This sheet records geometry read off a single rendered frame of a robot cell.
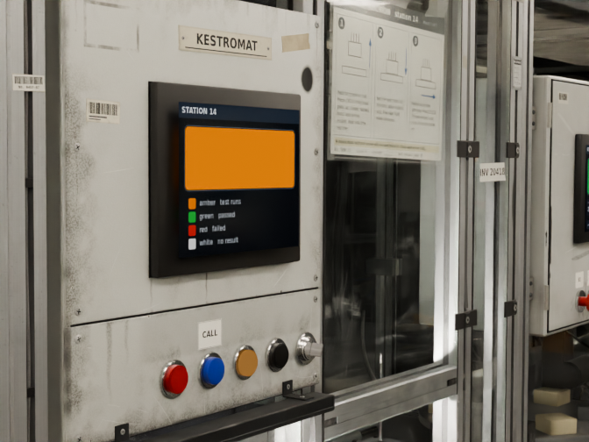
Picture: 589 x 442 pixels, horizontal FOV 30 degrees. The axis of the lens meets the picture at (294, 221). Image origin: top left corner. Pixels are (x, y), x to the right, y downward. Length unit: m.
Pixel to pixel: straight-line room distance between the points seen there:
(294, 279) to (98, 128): 0.37
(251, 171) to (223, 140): 0.06
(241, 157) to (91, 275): 0.23
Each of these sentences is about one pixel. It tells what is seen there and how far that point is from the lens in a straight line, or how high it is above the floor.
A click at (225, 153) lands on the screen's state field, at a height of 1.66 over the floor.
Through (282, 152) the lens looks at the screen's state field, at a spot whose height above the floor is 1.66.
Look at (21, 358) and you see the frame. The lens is 1.05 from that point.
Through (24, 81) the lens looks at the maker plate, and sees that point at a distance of 1.04.
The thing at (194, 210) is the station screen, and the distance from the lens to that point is 1.15.
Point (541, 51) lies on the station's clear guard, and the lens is 2.04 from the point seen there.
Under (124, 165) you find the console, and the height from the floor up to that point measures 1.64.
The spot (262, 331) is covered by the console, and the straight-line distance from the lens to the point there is 1.29.
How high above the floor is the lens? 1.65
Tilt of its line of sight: 3 degrees down
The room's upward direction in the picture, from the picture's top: straight up
